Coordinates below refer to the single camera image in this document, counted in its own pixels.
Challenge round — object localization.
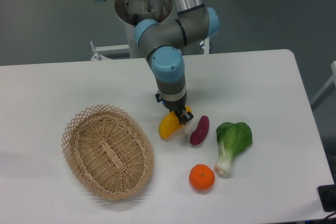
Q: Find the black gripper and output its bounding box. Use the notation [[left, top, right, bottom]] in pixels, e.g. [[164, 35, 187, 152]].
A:
[[155, 93, 194, 125]]

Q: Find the yellow mango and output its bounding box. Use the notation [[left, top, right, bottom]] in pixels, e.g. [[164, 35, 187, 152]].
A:
[[158, 111, 184, 140]]

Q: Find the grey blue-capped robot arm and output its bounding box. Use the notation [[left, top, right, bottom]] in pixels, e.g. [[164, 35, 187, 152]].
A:
[[96, 0, 220, 125]]

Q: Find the purple sweet potato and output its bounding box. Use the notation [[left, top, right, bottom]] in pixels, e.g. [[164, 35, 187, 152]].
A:
[[190, 115, 209, 146]]

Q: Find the green bok choy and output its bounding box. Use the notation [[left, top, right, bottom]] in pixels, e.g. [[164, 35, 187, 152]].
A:
[[214, 122, 253, 176]]

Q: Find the orange mandarin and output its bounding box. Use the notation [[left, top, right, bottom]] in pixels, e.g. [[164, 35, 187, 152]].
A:
[[189, 164, 215, 191]]

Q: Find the woven wicker basket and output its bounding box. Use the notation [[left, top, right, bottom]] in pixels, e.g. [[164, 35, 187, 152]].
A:
[[61, 105, 154, 200]]

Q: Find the black device at table edge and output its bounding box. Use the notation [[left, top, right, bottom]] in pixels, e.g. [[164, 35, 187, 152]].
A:
[[317, 184, 335, 212]]

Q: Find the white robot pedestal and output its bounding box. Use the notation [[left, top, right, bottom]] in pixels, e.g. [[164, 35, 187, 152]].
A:
[[91, 0, 214, 60]]

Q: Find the white frame at right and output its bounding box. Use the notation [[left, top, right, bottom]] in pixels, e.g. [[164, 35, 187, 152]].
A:
[[310, 61, 335, 111]]

